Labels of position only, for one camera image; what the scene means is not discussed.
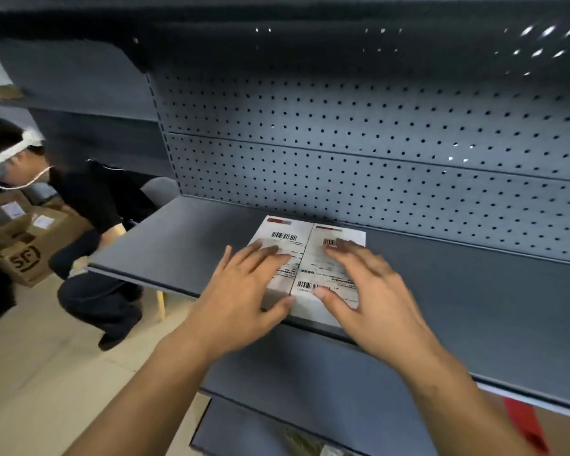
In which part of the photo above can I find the person's left hand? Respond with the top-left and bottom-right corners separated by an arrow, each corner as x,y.
168,244 -> 295,362

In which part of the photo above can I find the brown carton white label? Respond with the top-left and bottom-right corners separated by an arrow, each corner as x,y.
0,189 -> 34,229

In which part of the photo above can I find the brown box red label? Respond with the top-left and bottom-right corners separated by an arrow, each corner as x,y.
484,389 -> 570,456

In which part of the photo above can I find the small gold packet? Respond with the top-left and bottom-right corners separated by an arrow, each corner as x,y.
284,429 -> 348,456

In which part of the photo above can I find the person's right forearm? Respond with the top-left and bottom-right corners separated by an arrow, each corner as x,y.
403,353 -> 538,456

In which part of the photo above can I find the white headset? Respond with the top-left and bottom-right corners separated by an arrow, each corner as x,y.
0,127 -> 53,191

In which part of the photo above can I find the open cardboard carton black logo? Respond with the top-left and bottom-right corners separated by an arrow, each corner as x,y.
0,206 -> 94,288

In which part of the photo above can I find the white box red grey label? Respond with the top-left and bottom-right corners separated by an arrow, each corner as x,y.
289,222 -> 367,328

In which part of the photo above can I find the grey metal shelving unit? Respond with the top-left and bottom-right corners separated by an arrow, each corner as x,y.
0,0 -> 570,456

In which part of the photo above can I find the large white box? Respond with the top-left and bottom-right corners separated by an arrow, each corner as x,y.
246,215 -> 314,309

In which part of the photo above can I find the person's right hand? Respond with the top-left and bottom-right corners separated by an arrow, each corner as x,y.
312,239 -> 457,376

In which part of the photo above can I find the person's left forearm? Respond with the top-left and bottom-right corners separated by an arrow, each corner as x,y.
64,334 -> 219,456

